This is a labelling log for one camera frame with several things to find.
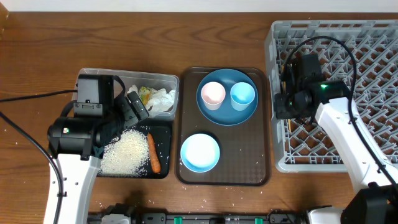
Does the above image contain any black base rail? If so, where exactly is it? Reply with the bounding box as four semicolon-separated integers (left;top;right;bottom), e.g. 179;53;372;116
86;212;308;224

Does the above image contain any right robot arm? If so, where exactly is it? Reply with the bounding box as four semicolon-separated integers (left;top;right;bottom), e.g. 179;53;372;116
274;80;397;224

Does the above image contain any light blue bowl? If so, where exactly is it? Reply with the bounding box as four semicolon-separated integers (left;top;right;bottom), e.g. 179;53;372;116
180;133;221;173

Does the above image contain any light blue cup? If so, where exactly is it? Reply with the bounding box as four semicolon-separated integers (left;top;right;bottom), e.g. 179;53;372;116
230;82;256;111

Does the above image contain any black tray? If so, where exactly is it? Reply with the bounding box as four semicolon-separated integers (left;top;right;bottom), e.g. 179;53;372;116
97;121;172;179

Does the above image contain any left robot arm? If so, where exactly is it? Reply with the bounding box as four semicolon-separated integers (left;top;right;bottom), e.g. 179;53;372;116
44;91;149;223

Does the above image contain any orange carrot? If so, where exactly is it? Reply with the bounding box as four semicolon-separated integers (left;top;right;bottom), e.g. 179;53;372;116
147;133;161;174

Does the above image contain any clear plastic bin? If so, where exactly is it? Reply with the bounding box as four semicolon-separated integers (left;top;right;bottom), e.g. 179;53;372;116
79;68;179;121

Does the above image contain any white tissue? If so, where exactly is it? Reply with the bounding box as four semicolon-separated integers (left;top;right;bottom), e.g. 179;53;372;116
146;88;175;112
127;85;139;94

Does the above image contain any dark blue plate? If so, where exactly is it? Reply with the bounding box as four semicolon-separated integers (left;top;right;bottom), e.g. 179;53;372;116
196;68;259;126

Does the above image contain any grey dishwasher rack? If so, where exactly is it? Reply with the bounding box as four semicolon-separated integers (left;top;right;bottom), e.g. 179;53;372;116
264;20;397;173

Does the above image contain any pink cup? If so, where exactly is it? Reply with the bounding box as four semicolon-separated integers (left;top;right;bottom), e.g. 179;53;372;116
200;82;226;111

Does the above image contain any brown serving tray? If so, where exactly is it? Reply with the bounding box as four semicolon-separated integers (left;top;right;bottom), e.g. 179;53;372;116
175;67;271;186

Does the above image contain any white rice pile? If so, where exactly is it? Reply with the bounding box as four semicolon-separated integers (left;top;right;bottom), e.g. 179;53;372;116
99;129;149;177

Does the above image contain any green yellow snack wrapper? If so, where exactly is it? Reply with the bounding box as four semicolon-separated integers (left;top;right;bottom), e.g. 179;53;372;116
138;86;153;106

